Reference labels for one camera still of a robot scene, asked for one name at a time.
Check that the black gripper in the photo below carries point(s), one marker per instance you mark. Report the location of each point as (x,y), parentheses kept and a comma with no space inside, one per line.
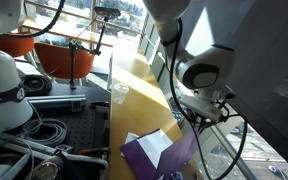
(197,122)

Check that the purple folder with white papers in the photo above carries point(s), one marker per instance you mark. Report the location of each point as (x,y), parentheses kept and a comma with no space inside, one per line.
(154,156)

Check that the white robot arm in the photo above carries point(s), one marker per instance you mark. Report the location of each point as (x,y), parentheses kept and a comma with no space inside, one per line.
(207,72)

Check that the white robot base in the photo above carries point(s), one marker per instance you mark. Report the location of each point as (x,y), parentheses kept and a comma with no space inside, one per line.
(15,110)

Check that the metal window handrail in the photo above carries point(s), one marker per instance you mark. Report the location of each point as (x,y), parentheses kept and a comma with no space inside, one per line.
(237,160)

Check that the clear plastic cup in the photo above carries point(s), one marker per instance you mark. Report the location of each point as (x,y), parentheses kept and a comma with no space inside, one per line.
(121,90)

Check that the grey window roller blind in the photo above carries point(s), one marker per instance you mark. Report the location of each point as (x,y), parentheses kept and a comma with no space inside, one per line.
(259,74)

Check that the black perforated breadboard table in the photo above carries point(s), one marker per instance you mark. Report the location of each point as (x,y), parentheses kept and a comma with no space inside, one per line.
(72,132)

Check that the orange chair near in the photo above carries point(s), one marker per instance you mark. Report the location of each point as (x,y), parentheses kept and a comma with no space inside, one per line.
(56,61)

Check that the orange chair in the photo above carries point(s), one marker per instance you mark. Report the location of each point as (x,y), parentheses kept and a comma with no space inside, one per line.
(56,61)
(16,47)

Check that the orange chair far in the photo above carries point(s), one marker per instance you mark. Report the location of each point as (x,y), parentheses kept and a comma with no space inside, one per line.
(16,47)

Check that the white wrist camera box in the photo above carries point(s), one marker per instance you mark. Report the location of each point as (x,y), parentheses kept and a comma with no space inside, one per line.
(202,107)

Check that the red handled clamp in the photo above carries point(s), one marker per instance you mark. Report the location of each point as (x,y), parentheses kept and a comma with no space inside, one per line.
(95,105)

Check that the aluminium extrusion rail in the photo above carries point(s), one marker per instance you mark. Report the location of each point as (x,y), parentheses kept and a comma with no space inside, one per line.
(74,103)

